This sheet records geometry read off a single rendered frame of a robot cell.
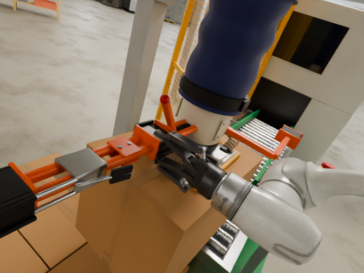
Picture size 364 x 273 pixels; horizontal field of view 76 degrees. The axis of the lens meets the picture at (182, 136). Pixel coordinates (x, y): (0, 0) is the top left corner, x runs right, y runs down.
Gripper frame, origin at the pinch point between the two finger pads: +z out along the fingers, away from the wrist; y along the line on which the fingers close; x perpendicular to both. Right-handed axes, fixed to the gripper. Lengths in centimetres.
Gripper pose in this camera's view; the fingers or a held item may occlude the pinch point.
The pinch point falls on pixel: (151, 141)
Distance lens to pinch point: 59.6
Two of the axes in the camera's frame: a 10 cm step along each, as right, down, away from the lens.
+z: -7.9, -4.9, 3.7
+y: -2.9, 8.3, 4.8
